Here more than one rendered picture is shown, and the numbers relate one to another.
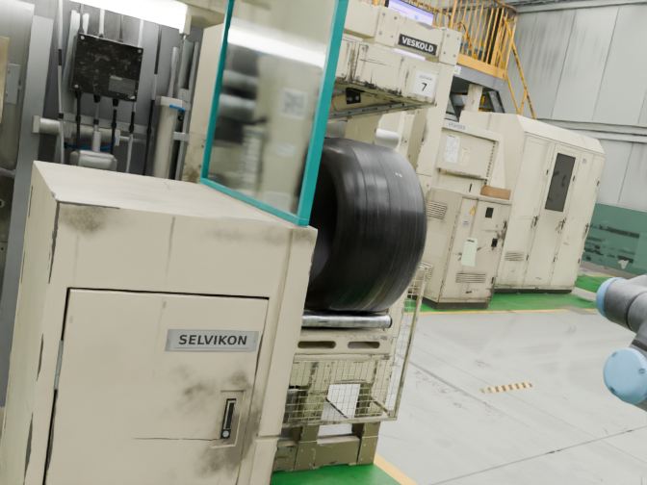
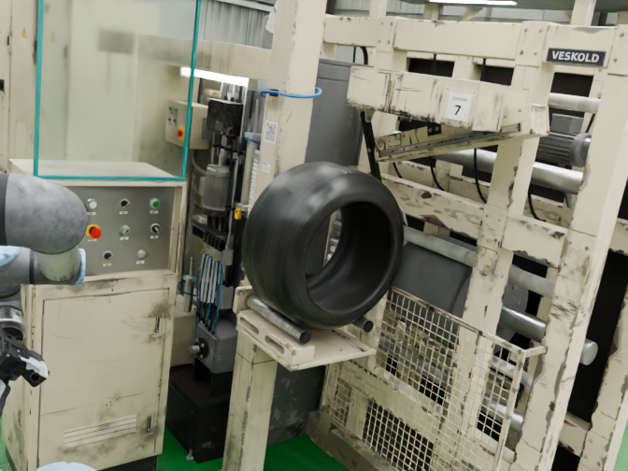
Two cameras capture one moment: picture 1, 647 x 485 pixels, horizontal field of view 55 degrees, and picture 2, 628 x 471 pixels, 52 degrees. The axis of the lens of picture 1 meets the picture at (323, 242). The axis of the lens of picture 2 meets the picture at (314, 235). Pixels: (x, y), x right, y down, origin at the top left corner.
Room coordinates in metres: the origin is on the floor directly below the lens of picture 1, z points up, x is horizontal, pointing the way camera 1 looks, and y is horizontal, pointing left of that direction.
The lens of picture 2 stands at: (1.59, -2.20, 1.75)
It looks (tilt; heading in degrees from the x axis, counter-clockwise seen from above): 14 degrees down; 81
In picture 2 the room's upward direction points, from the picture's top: 8 degrees clockwise
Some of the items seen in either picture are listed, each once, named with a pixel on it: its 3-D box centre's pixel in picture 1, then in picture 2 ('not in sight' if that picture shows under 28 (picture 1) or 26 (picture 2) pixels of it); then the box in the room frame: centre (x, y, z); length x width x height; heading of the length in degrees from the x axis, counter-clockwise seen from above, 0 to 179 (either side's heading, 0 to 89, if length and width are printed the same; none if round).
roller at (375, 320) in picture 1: (343, 319); (277, 318); (1.85, -0.10, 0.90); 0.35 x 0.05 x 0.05; 120
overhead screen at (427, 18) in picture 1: (404, 35); not in sight; (5.98, -0.40, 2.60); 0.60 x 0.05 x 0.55; 128
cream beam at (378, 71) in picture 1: (353, 67); (430, 98); (2.28, 0.01, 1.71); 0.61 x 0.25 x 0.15; 120
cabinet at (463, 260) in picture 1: (457, 248); not in sight; (6.78, -1.48, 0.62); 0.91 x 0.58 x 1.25; 128
